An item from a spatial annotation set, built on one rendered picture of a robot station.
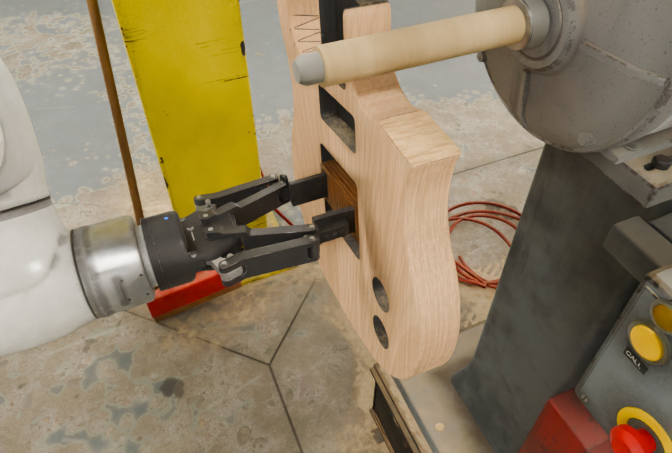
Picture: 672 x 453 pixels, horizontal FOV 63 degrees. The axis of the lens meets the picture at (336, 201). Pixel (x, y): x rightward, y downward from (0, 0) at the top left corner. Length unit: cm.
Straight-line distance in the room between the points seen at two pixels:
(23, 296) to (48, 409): 128
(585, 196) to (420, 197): 37
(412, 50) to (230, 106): 107
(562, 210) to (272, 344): 112
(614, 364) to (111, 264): 47
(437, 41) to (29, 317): 41
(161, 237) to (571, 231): 55
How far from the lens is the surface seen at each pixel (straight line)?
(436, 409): 132
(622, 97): 49
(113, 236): 54
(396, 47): 44
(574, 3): 50
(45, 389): 184
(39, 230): 54
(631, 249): 66
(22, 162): 53
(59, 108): 292
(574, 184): 79
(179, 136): 150
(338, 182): 59
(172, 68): 140
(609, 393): 60
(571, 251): 84
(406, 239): 47
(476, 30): 48
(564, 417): 100
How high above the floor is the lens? 147
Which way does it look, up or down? 44 degrees down
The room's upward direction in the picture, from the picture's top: straight up
